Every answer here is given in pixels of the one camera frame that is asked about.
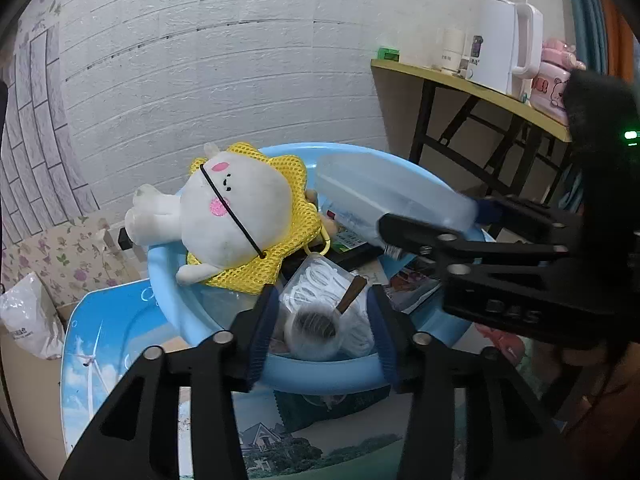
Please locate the blue green curtain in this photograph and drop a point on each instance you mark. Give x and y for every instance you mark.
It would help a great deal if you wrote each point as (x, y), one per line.
(587, 10)

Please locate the pink cloth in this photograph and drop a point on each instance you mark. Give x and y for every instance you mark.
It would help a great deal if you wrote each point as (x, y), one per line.
(505, 347)

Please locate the wooden folding side table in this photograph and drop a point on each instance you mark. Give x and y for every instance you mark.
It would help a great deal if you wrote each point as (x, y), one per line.
(400, 72)

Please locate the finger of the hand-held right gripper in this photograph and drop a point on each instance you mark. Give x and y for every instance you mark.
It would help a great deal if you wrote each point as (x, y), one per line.
(492, 210)
(430, 240)

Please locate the white rabbit plush toy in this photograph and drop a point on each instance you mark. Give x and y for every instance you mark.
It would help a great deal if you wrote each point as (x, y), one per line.
(230, 220)

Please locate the small black object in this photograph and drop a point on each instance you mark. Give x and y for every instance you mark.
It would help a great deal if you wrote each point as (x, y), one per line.
(126, 238)

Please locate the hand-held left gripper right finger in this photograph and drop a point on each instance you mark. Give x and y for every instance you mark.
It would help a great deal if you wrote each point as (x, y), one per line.
(382, 335)

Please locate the printed landscape desktop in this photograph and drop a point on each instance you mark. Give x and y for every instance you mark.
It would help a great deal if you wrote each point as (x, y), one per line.
(115, 340)

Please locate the white beige tissue pack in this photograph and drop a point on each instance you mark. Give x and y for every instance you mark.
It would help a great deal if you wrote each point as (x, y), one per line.
(375, 272)

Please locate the small green box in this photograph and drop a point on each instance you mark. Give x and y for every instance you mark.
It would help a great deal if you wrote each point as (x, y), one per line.
(388, 54)

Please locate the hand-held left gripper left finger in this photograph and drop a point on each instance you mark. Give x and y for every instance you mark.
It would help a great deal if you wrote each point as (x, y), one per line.
(262, 330)

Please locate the translucent plastic storage box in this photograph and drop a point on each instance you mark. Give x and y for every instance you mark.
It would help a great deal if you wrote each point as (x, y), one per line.
(390, 185)

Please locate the pink cartoon lunch box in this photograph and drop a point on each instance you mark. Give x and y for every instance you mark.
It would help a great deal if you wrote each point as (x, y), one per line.
(550, 90)

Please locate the blue plastic basin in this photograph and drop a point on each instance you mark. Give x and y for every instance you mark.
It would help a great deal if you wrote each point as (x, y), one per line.
(165, 285)

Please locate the yellow mesh bag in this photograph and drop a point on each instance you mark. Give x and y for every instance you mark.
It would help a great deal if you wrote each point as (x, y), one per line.
(300, 185)

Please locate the red orange snack packet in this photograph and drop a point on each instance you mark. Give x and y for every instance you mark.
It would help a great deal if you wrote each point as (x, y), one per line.
(412, 287)

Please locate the pink plastic container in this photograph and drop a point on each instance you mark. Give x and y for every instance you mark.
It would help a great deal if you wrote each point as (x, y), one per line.
(560, 52)

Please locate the white plastic bag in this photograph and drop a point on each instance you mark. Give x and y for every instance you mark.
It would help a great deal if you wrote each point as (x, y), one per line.
(30, 320)

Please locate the white electric kettle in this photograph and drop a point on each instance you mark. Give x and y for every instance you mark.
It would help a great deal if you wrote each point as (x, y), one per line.
(500, 45)

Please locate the person's tan trousers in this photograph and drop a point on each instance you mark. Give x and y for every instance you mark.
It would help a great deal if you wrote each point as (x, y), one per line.
(615, 425)

